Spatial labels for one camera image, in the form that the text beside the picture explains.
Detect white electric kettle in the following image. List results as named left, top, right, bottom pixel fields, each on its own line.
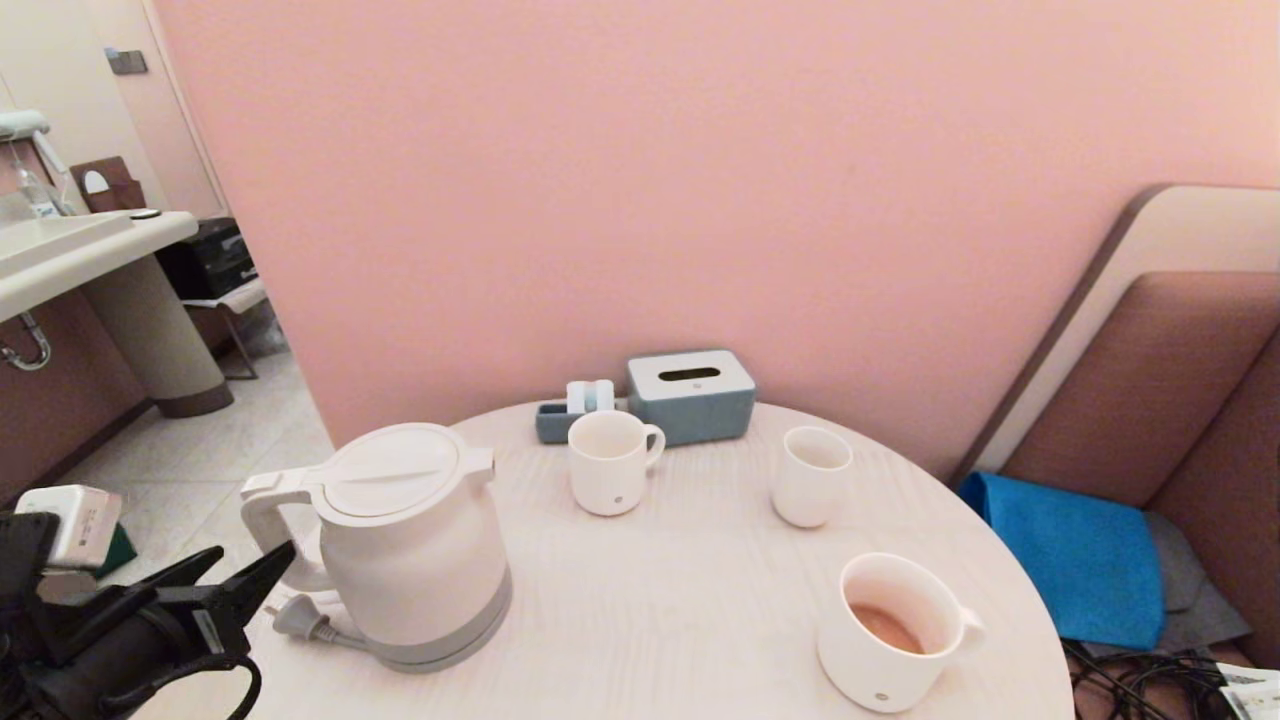
left=240, top=423, right=513, bottom=669

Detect large white ribbed mug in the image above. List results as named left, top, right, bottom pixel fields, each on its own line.
left=818, top=553, right=986, bottom=715

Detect green bag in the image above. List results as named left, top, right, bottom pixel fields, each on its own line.
left=98, top=522, right=139, bottom=573

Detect grey kettle base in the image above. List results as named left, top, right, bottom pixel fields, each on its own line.
left=372, top=615, right=513, bottom=675

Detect chrome drain pipe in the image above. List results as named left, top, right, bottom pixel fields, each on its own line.
left=0, top=313, right=53, bottom=374

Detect metal rack with white towel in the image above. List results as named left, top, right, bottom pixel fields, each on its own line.
left=182, top=280, right=271, bottom=382

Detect black box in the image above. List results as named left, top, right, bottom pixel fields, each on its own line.
left=157, top=219, right=259, bottom=302

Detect white sink counter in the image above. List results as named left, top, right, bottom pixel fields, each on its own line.
left=0, top=212, right=199, bottom=326

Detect small grey tray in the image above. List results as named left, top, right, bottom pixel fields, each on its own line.
left=535, top=400, right=631, bottom=445

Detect small white ribbed mug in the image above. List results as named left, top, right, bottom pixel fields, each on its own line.
left=568, top=411, right=666, bottom=517

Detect brown tissue holder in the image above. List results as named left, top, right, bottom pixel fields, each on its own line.
left=70, top=158, right=148, bottom=215

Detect clear glass bottle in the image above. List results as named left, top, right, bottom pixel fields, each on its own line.
left=15, top=168, right=63, bottom=221

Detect white hair dryer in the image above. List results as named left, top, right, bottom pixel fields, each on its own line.
left=0, top=111, right=71, bottom=216

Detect grey tissue box white lid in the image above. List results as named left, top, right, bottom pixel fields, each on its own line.
left=627, top=350, right=756, bottom=447

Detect white cup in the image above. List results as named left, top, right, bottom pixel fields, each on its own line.
left=772, top=427, right=854, bottom=529

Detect blue cloth bag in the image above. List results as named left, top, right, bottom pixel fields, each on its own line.
left=957, top=472, right=1166, bottom=651

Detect grey seat cushion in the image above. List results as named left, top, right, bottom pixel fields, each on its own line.
left=1085, top=510, right=1251, bottom=657

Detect brown upholstered bench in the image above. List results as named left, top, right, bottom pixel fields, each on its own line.
left=945, top=185, right=1280, bottom=671

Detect white printed paper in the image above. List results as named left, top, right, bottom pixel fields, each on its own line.
left=1215, top=665, right=1280, bottom=720

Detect grey power plug with cord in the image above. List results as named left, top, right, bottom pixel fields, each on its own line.
left=265, top=592, right=373, bottom=651

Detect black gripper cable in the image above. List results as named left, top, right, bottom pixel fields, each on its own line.
left=100, top=652, right=263, bottom=720

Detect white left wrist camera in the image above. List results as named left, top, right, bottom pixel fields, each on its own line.
left=15, top=485, right=123, bottom=569

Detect beige sink pedestal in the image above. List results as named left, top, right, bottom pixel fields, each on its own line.
left=80, top=255, right=235, bottom=420

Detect black floor cables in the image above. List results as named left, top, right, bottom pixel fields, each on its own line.
left=1062, top=640, right=1241, bottom=720

